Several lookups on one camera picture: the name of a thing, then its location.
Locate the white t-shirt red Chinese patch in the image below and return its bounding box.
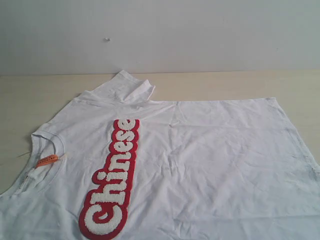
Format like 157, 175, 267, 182
0, 71, 320, 240

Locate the orange clothing tag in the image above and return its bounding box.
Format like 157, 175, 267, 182
35, 154, 59, 168

